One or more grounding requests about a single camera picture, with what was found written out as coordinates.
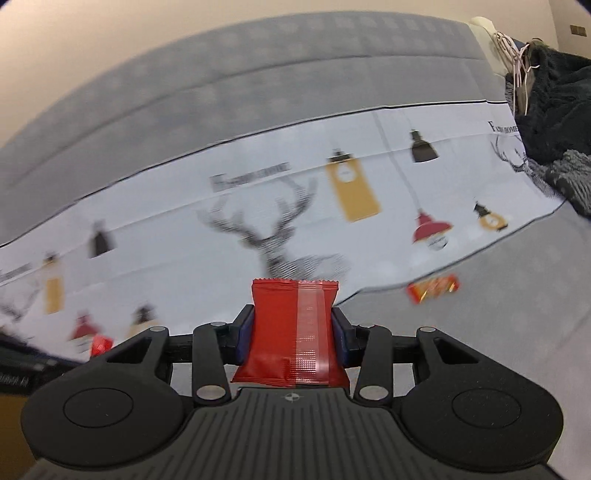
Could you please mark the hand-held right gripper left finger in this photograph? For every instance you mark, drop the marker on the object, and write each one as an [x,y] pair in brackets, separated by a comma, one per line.
[244,334]

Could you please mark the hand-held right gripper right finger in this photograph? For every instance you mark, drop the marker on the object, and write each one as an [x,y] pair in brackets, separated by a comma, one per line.
[340,336]

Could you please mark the red snack packet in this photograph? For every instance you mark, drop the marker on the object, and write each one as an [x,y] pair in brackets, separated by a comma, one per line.
[272,332]

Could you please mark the small red candy bar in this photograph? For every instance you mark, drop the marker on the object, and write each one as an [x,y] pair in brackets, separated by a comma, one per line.
[101,345]

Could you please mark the orange red candy bar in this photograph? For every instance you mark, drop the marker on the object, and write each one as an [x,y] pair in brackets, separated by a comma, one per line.
[434,289]

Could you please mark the grey white printed tablecloth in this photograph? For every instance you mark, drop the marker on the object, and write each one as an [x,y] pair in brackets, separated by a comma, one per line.
[184,138]

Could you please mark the grey fuzzy cloth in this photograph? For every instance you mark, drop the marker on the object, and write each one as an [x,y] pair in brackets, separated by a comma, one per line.
[572,180]

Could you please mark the dark fuzzy blanket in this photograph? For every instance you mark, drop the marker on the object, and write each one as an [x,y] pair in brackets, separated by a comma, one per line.
[558,101]

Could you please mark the wall outlet plate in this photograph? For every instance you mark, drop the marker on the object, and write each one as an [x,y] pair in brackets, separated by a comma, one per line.
[578,30]

